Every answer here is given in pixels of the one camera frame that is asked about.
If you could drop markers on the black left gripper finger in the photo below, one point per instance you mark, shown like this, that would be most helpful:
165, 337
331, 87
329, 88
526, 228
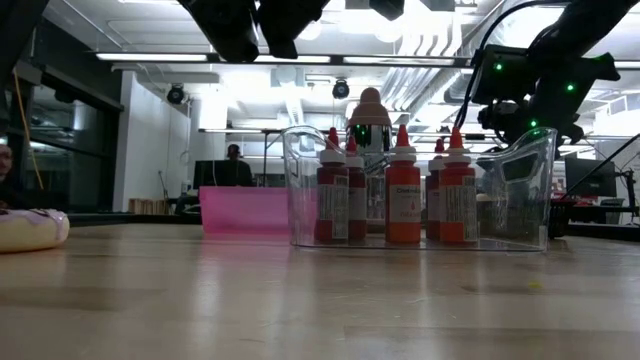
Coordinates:
285, 25
230, 30

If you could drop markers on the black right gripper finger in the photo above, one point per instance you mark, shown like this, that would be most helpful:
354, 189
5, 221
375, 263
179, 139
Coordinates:
520, 167

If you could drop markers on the red food colouring bottle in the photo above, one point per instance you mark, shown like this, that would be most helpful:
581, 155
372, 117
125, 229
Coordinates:
357, 200
327, 200
433, 200

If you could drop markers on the lilac iced toy donut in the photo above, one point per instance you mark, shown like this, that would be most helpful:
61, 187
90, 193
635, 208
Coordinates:
30, 235

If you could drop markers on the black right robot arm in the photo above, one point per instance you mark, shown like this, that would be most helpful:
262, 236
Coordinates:
590, 25

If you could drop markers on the round ceiling lamp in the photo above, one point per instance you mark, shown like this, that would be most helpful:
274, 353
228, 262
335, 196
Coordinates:
312, 32

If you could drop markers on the ceiling strip light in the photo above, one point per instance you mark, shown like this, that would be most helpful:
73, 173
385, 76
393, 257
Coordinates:
150, 57
315, 59
400, 60
630, 65

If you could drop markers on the clear plastic bin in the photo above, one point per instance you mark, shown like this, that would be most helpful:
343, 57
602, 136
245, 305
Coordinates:
520, 220

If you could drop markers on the black mesh basket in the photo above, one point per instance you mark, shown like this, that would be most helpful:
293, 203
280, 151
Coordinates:
560, 220

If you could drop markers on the black monitor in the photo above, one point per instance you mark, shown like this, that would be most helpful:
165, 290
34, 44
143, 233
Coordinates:
590, 177
202, 172

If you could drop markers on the black ceiling spotlight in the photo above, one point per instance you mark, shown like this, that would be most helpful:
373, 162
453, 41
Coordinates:
341, 89
176, 95

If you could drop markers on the person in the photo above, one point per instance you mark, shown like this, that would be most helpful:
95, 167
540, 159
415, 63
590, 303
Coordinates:
235, 172
5, 165

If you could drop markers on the pink plastic tray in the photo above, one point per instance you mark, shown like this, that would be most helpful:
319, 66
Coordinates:
240, 210

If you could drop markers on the stack of wooden boards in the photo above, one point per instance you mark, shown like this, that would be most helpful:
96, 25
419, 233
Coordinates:
150, 206

